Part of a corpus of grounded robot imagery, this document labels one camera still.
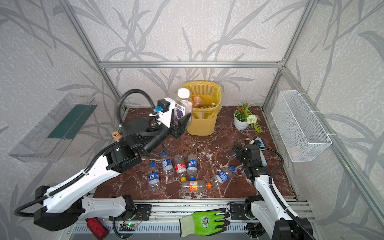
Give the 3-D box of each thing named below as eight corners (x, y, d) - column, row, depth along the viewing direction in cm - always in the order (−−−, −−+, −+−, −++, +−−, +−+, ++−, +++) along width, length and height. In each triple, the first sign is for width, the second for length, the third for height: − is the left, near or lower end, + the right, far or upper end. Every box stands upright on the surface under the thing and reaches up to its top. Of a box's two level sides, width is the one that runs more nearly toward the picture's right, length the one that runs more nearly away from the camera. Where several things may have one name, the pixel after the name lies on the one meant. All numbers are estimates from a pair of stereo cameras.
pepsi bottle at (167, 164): (165, 177, 86) (163, 174, 83) (161, 155, 95) (159, 152, 91) (175, 174, 88) (173, 171, 84) (170, 153, 96) (169, 149, 93)
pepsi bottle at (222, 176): (213, 189, 83) (214, 185, 79) (209, 180, 86) (209, 176, 82) (237, 176, 88) (239, 172, 83) (232, 168, 91) (233, 164, 86)
